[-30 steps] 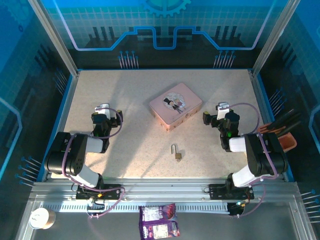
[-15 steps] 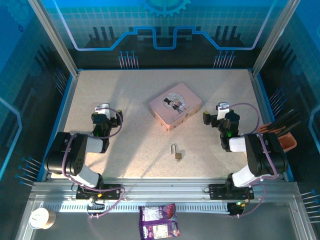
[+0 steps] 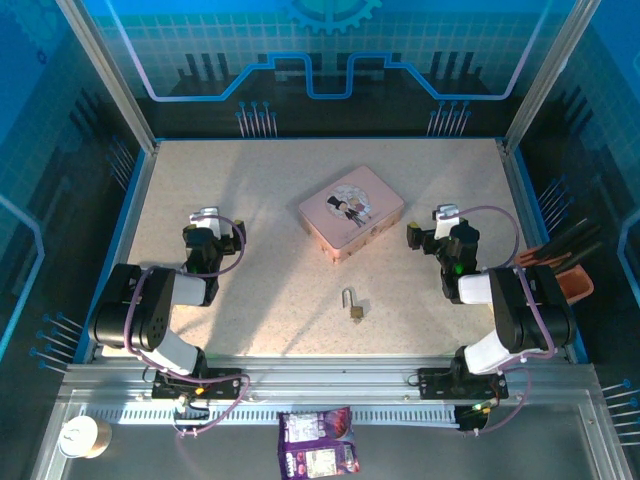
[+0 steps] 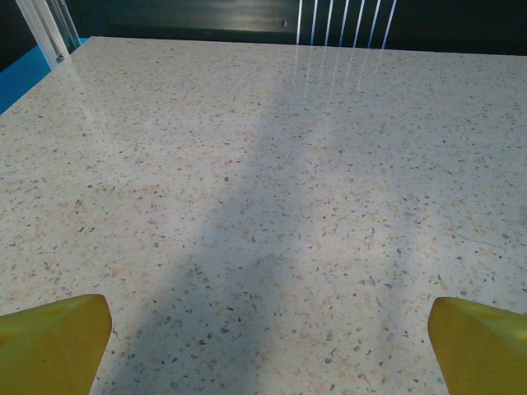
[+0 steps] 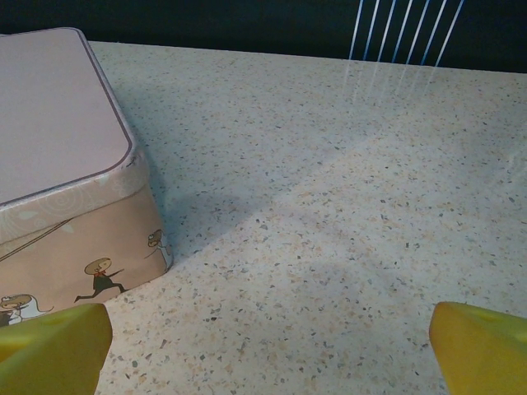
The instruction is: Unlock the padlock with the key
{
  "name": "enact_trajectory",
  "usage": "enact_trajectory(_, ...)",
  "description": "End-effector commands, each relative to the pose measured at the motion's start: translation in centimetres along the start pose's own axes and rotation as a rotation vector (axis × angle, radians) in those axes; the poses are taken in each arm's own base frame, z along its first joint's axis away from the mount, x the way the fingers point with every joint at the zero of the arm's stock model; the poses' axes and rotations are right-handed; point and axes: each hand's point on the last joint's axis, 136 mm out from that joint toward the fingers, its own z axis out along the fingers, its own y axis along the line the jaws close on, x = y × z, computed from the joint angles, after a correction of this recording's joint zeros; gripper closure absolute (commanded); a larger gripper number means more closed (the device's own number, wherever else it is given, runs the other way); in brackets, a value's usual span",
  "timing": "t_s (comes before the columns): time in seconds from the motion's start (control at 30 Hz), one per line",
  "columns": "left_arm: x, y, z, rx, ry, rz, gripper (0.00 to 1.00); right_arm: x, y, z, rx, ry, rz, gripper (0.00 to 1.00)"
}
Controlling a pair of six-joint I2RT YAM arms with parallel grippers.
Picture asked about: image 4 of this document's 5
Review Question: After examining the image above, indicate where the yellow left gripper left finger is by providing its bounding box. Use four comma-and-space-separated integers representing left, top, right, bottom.
0, 293, 114, 395

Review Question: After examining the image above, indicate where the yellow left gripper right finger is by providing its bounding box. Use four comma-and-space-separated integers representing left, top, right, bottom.
427, 296, 527, 395

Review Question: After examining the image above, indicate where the aluminium frame post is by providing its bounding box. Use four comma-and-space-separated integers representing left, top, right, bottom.
14, 0, 82, 64

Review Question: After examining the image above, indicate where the blue table edge trim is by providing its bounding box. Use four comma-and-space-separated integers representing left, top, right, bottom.
0, 35, 91, 117

